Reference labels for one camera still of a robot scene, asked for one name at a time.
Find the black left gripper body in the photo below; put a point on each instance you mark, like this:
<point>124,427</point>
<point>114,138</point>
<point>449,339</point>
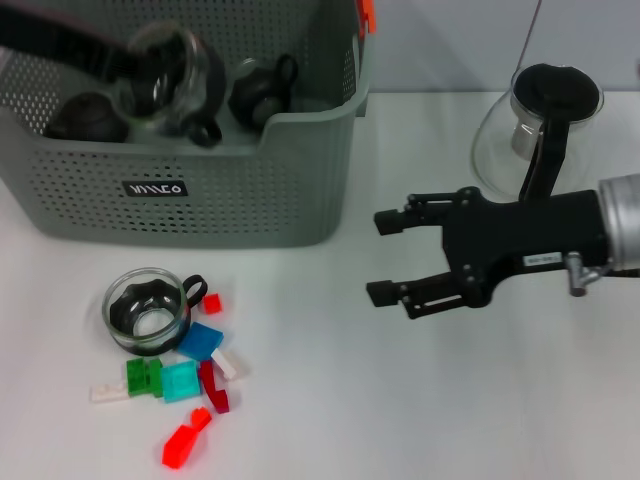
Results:
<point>50,40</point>

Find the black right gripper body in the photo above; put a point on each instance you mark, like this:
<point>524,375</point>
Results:
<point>525,225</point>

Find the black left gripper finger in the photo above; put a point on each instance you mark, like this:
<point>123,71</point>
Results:
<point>125,65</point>

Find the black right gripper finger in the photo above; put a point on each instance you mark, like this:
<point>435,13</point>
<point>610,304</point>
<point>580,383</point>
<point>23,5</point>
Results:
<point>425,297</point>
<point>392,221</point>

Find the glass teacup black sleeve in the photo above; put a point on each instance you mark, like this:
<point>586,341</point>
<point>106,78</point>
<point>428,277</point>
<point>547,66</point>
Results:
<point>145,325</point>
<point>255,95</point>
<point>175,95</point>

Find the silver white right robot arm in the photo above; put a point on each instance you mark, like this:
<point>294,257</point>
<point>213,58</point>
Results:
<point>625,220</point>

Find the grey perforated storage bin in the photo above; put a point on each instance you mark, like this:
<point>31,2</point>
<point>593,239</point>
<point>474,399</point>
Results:
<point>225,200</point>

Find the orange bin clip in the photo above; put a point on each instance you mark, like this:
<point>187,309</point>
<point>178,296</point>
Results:
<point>369,15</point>

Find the silver metal connector plug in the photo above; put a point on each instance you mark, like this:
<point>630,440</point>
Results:
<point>575,275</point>

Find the dark clay teapot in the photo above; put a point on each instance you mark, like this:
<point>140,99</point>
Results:
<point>80,122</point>

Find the glass teapot black lid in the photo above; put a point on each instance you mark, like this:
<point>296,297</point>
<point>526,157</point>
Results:
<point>557,87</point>

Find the small red square brick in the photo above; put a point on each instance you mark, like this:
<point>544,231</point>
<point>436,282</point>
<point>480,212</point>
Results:
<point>212,304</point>

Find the white small brick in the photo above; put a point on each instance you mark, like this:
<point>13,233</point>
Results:
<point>227,364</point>

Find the blue flat square brick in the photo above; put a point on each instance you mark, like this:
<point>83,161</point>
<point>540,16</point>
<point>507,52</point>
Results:
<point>200,341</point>

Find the dark red curved brick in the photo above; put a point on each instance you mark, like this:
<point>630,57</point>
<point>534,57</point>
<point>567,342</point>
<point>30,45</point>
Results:
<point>215,392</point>

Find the small orange-red brick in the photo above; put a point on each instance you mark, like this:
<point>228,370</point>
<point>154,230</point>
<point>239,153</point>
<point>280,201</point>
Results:
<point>202,417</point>

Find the teal square brick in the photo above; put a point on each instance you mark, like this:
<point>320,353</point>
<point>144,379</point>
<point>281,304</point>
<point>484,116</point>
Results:
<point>180,382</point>

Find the large orange-red brick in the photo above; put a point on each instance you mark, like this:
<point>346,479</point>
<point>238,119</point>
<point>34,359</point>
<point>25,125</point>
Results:
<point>177,447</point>

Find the green brick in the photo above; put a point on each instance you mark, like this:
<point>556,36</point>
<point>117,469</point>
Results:
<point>142,377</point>

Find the white flat long brick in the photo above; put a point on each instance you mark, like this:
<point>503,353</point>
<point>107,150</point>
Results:
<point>107,394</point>

